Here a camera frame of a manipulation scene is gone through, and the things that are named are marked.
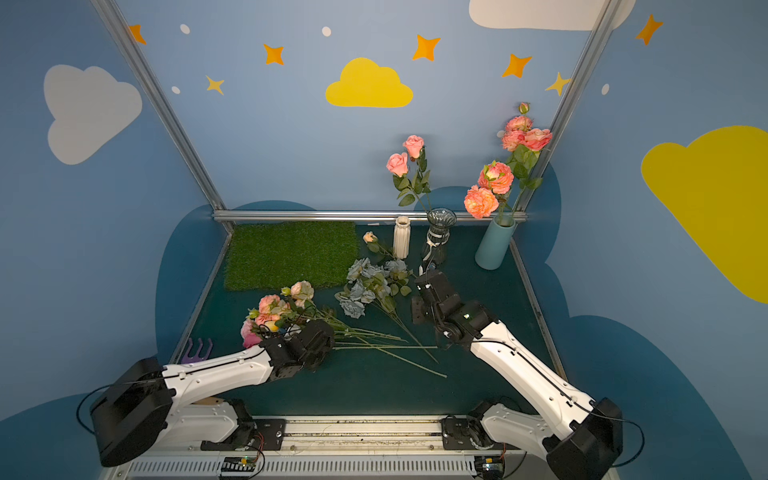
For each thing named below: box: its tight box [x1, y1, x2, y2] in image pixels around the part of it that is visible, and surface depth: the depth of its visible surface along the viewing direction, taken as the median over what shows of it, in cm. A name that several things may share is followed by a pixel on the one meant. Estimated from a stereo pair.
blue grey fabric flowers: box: [335, 258, 439, 364], surface depth 98 cm
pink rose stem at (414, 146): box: [402, 134, 431, 212], surface depth 84 cm
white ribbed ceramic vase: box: [393, 216, 411, 260], surface depth 103 cm
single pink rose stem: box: [386, 152, 427, 211], surface depth 81 cm
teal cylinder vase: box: [475, 214, 517, 271], surface depth 103 cm
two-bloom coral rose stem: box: [464, 160, 514, 224], surface depth 66 cm
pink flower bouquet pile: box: [241, 280, 437, 349], surface depth 92 cm
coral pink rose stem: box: [510, 128, 553, 211], surface depth 83 cm
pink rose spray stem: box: [502, 102, 542, 190], surface depth 86 cm
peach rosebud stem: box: [363, 231, 396, 260], surface depth 117 cm
